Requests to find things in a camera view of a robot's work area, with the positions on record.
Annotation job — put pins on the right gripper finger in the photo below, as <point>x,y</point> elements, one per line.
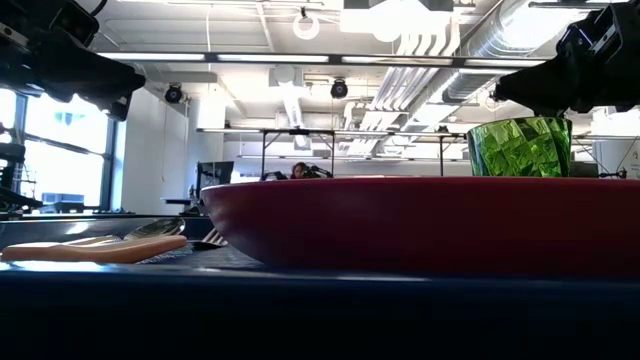
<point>550,112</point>
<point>540,87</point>

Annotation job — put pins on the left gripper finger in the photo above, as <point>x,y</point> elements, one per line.
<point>90,80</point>
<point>120,110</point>

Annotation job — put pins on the green faceted plastic cup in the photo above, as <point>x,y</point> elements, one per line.
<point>520,150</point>

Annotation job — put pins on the red plastic plate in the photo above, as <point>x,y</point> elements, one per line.
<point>425,225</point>

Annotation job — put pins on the black background robot arm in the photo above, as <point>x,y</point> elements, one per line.
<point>320,171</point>

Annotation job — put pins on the round black ceiling lamp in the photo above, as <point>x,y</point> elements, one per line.
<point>173,94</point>
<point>339,89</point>

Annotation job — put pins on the small black stand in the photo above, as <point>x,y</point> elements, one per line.
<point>621,174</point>

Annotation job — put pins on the dark equipment silhouette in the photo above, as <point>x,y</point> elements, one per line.
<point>10,152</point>

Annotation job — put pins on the black computer monitor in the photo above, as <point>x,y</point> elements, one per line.
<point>215,175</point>

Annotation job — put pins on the person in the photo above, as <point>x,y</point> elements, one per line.
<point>299,171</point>

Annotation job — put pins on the silver ventilation duct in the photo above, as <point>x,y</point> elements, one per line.
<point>505,35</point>

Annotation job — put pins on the black background table frame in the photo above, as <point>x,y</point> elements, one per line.
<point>263,150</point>

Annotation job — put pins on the black aluminium rig frame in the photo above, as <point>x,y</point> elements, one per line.
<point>335,59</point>

